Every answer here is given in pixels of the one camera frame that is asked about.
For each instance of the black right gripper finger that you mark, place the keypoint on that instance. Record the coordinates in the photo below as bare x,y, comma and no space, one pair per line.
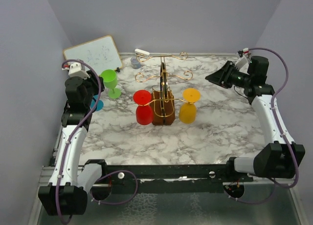
220,84
220,75

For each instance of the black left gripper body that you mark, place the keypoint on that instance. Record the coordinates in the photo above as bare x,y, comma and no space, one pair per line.
93,84

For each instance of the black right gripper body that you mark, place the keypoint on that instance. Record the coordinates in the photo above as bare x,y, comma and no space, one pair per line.
237,77

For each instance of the blue wine glass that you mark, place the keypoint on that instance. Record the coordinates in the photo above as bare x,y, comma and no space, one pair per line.
99,105

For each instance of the green wine glass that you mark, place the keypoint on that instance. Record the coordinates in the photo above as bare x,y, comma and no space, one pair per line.
110,81

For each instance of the yellow wine glass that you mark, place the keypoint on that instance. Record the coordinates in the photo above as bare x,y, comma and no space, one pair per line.
188,111

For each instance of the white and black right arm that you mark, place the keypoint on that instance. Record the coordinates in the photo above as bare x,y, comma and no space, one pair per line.
281,156

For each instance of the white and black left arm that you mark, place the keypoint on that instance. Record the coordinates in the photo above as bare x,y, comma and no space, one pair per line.
67,189

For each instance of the red wine glass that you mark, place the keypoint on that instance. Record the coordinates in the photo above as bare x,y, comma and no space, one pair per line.
144,113

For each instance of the small framed whiteboard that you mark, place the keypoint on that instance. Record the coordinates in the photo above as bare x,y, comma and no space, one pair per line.
101,54

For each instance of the small grey blue cup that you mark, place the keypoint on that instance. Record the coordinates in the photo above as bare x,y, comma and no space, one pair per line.
135,63

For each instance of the white whiteboard eraser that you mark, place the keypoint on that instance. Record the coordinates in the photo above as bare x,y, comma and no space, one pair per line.
141,53

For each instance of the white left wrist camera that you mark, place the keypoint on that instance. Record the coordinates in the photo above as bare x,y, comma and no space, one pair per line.
76,69

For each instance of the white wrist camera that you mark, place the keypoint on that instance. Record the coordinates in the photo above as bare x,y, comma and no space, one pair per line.
244,58
76,69

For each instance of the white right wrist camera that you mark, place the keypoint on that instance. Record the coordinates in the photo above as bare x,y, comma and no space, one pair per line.
244,58

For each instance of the gold wire glass rack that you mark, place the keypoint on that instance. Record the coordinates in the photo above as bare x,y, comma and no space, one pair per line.
163,100

